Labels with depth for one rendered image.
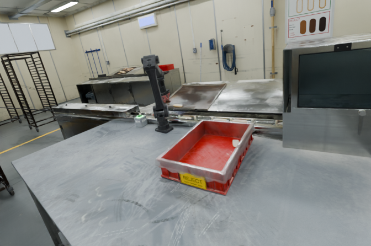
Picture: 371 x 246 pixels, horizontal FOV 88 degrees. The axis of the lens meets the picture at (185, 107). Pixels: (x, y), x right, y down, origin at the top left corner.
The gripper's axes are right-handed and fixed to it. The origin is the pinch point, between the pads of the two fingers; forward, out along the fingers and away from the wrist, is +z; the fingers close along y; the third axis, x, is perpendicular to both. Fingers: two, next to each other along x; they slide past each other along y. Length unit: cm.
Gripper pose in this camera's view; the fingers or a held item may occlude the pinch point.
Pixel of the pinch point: (166, 100)
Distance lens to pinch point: 172.8
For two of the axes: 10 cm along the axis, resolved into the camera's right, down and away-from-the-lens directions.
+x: 8.2, 0.5, -5.7
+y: -5.2, 4.6, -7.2
